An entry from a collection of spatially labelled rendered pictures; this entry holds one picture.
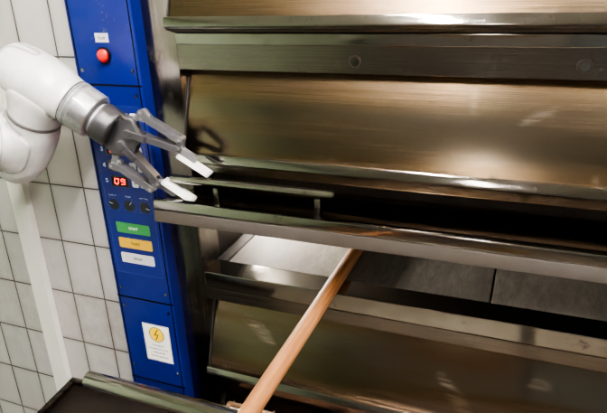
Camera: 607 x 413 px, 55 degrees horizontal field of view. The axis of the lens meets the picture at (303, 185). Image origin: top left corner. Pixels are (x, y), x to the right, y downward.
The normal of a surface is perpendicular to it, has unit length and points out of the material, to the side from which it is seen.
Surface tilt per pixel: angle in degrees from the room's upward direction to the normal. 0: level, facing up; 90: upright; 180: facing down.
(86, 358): 90
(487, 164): 70
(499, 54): 90
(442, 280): 0
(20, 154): 115
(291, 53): 90
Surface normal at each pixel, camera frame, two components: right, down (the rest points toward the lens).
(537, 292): -0.04, -0.93
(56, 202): -0.36, 0.35
